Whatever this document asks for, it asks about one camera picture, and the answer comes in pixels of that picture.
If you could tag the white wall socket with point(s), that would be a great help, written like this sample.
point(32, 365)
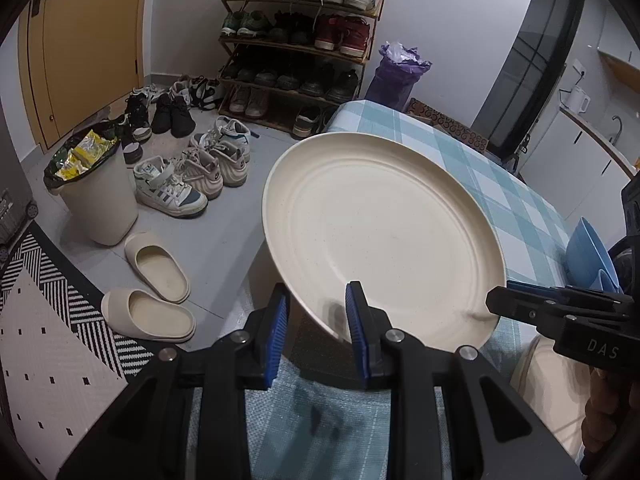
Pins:
point(579, 67)

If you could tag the white wall cabinets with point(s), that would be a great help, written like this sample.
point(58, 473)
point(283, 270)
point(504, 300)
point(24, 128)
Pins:
point(620, 25)

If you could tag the white kitchen base cabinets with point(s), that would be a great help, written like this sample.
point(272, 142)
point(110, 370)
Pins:
point(575, 160)

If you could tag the metal kitchen faucet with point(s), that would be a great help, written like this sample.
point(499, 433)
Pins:
point(619, 127)

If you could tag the grey suitcase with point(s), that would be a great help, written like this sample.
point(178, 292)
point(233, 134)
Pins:
point(15, 195)

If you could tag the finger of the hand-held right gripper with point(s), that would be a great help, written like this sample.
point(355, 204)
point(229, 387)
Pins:
point(530, 288)
point(530, 310)

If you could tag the blue bowl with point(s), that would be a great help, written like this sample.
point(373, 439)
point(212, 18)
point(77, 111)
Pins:
point(611, 281)
point(587, 255)

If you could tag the person's right hand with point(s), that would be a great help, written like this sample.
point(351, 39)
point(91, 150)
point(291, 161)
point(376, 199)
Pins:
point(597, 410)

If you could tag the white electric kettle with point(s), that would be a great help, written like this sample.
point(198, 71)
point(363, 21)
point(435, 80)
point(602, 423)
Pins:
point(579, 100)

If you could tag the cream trash bin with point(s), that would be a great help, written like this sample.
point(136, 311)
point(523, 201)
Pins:
point(102, 205)

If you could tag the wooden door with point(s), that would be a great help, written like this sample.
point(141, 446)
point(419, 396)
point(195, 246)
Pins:
point(85, 35)

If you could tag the teal checked tablecloth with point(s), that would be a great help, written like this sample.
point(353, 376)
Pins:
point(500, 180)

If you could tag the scattered group of sneakers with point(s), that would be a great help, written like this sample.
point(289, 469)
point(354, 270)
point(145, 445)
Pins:
point(200, 165)

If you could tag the patterned cardboard box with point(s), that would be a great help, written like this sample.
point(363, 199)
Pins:
point(450, 125)

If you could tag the wooden shoe rack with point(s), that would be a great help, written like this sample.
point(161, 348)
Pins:
point(372, 25)

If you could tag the black and white rug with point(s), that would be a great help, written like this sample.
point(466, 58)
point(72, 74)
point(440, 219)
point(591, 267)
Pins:
point(45, 350)

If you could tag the purple plastic bag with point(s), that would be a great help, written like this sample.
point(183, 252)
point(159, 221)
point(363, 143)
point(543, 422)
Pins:
point(392, 80)

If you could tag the black framed glass door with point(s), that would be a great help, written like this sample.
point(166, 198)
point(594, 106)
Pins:
point(530, 60)

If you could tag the cream slipper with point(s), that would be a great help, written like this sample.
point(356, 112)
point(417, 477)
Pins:
point(160, 270)
point(150, 315)

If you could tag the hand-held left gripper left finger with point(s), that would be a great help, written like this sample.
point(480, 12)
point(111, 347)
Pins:
point(275, 340)

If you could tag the yellow snack wrappers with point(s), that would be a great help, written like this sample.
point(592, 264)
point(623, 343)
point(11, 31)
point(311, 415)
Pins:
point(85, 155)

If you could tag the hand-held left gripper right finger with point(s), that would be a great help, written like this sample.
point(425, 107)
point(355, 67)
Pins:
point(357, 340)

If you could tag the cream round plate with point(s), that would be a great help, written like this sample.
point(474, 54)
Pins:
point(550, 390)
point(380, 220)

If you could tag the rows of shelved shoes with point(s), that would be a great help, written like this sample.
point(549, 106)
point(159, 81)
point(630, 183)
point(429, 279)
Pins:
point(330, 30)

